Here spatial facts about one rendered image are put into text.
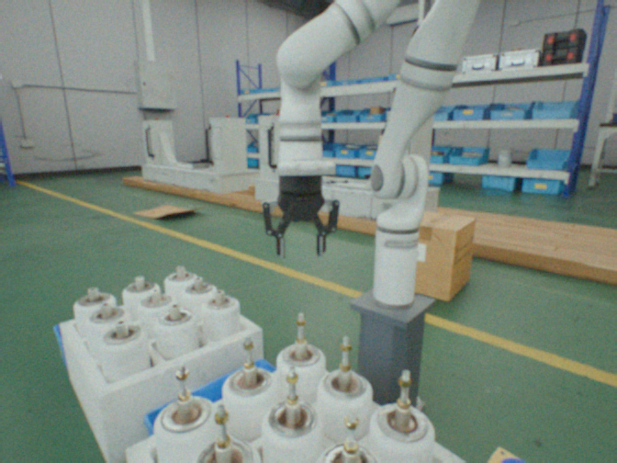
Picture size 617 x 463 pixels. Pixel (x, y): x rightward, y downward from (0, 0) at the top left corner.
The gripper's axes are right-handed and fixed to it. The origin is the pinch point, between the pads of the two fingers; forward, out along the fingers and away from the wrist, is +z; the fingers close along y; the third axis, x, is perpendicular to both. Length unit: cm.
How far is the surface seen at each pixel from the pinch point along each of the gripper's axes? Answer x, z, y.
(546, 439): 5, 47, -56
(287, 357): 0.6, 21.7, 2.8
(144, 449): 10.7, 29.1, 27.5
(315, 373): 4.1, 23.3, -2.0
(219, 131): -315, -20, 28
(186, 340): -16.9, 26.1, 24.3
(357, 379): 9.4, 21.7, -8.5
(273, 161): -260, 4, -17
